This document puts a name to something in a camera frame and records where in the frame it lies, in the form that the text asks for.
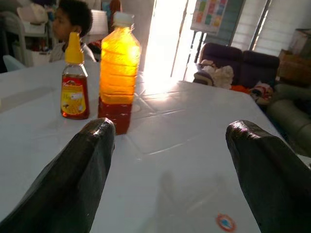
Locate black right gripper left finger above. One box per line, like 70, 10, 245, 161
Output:
0, 117, 116, 233

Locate large orange liquid plastic bottle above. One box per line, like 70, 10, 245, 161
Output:
98, 11, 142, 135

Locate white shelf unit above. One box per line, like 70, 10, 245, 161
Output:
0, 0, 59, 67

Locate dark purple sofa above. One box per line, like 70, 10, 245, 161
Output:
199, 42, 280, 90

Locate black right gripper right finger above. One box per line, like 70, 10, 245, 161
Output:
225, 119, 311, 233

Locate grey-green rolled cushion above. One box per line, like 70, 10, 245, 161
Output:
266, 83, 311, 156

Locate honey bottle with yellow cap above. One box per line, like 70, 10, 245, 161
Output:
60, 32, 90, 120

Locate colourful wall chart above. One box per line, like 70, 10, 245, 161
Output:
190, 0, 229, 34

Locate brown cardboard box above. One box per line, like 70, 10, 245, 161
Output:
276, 48, 311, 85

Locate pile of pale clothes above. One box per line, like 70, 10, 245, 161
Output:
194, 59, 235, 89

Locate child with dark curly hair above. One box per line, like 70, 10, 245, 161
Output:
50, 0, 98, 63

